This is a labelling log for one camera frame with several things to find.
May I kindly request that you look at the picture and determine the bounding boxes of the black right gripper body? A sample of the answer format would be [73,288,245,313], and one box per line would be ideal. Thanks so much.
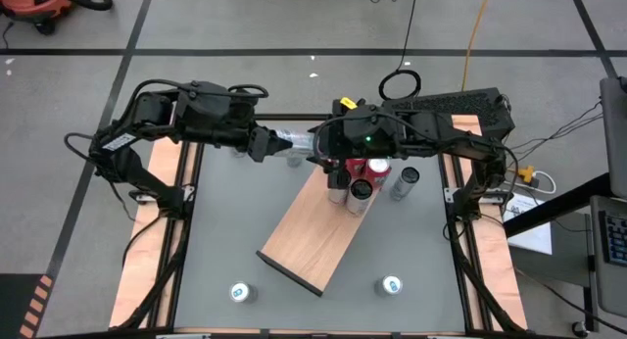
[313,118,352,176]

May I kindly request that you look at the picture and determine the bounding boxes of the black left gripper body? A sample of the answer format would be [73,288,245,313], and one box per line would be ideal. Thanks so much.
[246,125,276,165]

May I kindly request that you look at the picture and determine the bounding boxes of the white Celsius can red print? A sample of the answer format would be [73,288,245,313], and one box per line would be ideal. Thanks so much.
[345,178,374,217]
[272,129,317,153]

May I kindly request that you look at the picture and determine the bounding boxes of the white can with green leaf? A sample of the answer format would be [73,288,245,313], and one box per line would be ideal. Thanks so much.
[326,168,352,205]

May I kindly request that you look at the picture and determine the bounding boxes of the white Celsius Arctic can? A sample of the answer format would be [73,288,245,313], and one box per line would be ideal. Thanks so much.
[389,166,421,202]

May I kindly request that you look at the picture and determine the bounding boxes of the black perforated computer case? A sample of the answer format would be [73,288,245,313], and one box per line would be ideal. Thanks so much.
[381,87,516,142]

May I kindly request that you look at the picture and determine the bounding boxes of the white paper sheet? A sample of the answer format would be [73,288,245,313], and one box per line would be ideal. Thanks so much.
[502,191,555,256]

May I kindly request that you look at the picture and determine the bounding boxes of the orange shop vacuum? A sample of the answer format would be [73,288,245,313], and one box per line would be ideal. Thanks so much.
[0,0,114,35]

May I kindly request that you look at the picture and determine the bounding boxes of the grey monitor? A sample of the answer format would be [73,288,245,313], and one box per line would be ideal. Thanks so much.
[600,76,627,198]

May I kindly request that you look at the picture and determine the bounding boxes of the black mat hazard stripes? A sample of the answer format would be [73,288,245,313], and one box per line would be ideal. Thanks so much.
[0,273,56,339]

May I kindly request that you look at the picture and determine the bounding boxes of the backlit computer keyboard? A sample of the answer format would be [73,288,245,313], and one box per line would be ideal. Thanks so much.
[598,210,627,267]

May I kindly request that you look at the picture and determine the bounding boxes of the grey side desk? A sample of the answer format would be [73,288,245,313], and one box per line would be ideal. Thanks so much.
[589,194,627,318]

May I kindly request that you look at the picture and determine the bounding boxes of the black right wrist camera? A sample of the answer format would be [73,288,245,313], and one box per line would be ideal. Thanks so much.
[342,111,393,152]

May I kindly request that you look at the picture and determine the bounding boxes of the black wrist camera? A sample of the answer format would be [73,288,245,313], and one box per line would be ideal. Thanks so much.
[224,96,259,129]
[342,111,393,152]

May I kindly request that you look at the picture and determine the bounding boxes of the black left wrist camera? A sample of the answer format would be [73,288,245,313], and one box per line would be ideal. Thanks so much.
[224,96,259,129]

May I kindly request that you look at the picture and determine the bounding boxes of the black coiled cable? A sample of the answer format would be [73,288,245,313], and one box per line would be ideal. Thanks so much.
[377,68,422,103]

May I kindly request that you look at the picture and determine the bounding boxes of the wooden shelf black metal frame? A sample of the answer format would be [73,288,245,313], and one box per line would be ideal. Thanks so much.
[256,157,388,298]

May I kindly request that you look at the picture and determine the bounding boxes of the black power cable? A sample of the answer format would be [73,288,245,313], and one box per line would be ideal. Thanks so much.
[399,0,421,73]

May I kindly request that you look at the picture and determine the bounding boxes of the yellow hanging cable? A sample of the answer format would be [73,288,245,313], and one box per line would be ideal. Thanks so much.
[459,0,494,93]

